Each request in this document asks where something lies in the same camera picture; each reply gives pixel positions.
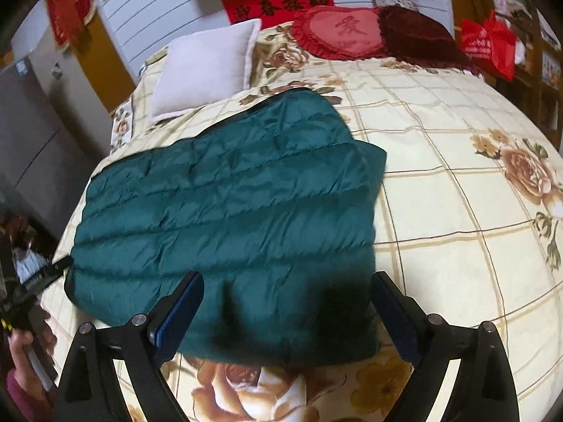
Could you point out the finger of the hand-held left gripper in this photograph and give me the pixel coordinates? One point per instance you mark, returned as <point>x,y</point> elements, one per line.
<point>46,272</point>

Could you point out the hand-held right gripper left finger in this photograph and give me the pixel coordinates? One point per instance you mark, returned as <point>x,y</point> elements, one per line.
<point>178,318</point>

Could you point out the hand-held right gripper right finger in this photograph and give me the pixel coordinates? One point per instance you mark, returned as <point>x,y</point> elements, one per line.
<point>398,318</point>

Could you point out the green down jacket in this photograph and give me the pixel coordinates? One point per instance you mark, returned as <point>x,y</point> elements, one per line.
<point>220,193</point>

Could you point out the person's left hand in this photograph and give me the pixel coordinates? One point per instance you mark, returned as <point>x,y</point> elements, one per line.
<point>26,351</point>

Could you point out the floral checked bed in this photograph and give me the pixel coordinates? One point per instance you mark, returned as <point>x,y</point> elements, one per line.
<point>440,211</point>

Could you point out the grey cabinet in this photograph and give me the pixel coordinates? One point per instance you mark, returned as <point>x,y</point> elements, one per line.
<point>39,140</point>

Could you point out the floral pillow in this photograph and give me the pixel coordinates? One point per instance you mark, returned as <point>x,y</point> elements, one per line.
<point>125,125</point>

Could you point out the white pillow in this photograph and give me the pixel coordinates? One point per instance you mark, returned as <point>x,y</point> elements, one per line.
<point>206,66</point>

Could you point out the red hanging decoration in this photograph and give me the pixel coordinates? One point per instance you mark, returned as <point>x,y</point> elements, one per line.
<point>66,13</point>

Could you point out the wooden shelf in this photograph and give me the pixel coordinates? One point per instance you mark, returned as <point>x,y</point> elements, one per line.
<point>541,79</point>

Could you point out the dark red fringed cushion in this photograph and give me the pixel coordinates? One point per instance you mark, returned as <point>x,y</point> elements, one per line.
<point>422,37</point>

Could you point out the red plastic bag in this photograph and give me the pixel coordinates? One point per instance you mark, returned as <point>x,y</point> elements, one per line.
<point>488,41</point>

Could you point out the red heart cushion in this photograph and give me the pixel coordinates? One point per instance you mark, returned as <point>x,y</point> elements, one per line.
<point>343,30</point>

